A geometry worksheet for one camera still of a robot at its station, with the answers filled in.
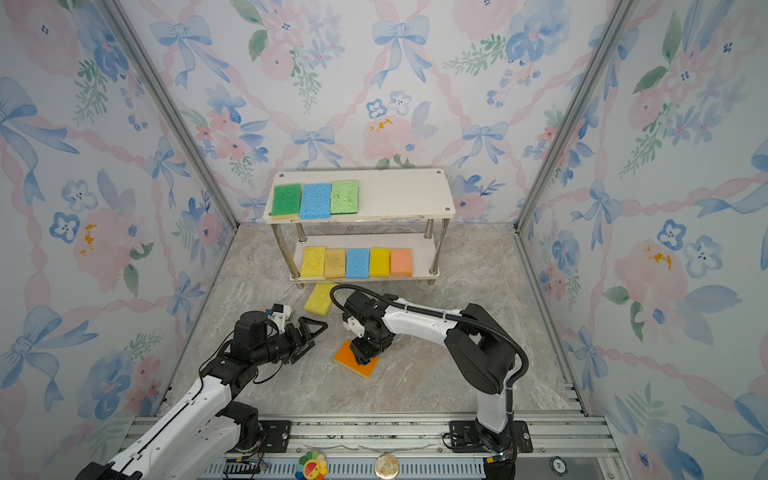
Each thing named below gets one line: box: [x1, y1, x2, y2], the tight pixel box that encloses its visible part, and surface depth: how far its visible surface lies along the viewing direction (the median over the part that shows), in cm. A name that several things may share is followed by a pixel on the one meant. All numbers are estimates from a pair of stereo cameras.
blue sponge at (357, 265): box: [346, 248, 370, 279], surface depth 100 cm
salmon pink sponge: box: [390, 249, 413, 278], surface depth 100 cm
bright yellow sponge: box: [301, 246, 327, 278], surface depth 102 cm
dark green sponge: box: [271, 184, 302, 220], surface depth 78 cm
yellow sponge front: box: [370, 248, 391, 277], surface depth 100 cm
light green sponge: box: [330, 180, 358, 215], surface depth 78 cm
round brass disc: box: [374, 453, 400, 479], surface depth 72 cm
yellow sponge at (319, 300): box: [304, 282, 339, 317], surface depth 100 cm
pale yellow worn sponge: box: [325, 248, 346, 279], surface depth 100 cm
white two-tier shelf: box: [263, 167, 456, 289], surface depth 87 cm
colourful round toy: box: [295, 451, 328, 480], surface depth 70 cm
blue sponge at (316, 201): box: [300, 184, 332, 219], surface depth 78 cm
